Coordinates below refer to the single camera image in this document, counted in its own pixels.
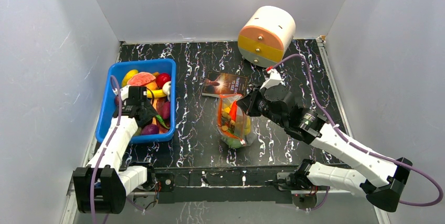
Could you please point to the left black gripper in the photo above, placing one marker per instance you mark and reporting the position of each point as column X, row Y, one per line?
column 150, row 114

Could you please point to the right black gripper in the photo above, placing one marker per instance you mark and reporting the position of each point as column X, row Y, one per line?
column 250, row 103

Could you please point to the red toy chili pepper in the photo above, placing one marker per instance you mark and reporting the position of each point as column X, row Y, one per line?
column 233, row 111

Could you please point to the clear zip top bag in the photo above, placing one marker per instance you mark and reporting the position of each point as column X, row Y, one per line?
column 252, row 136

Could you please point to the brown toy longan bunch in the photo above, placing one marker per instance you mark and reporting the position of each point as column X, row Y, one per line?
column 227, row 125

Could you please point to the green toy lime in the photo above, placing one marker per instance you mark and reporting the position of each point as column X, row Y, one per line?
column 234, row 142

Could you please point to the yellow toy banana bunch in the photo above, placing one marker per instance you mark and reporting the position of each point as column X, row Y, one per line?
column 242, row 126

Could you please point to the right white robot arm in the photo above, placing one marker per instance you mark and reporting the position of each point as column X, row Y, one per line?
column 381, row 182

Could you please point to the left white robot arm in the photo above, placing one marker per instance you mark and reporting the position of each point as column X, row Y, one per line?
column 100, row 186

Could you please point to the single yellow toy banana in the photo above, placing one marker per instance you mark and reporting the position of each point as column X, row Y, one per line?
column 155, row 94

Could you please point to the purple toy onion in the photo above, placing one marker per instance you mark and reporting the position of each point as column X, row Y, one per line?
column 151, row 129

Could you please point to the pink toy watermelon slice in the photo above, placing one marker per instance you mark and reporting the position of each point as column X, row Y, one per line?
column 141, row 79

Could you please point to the yellow toy mango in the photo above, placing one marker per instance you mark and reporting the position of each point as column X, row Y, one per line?
column 128, row 76

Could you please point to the white toy garlic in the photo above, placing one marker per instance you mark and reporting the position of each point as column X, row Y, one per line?
column 167, row 90

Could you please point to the red toy apple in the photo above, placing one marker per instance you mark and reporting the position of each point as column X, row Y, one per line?
column 162, row 78

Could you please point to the blue plastic bin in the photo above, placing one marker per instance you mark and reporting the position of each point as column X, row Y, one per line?
column 119, row 70

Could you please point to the dark paperback book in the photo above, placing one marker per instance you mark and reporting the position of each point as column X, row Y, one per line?
column 216, row 84

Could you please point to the round three-drawer cabinet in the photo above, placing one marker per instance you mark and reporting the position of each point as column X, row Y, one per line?
column 266, row 36

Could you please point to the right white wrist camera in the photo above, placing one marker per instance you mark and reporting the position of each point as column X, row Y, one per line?
column 274, row 79

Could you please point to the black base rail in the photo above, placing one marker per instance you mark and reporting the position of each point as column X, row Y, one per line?
column 221, row 184

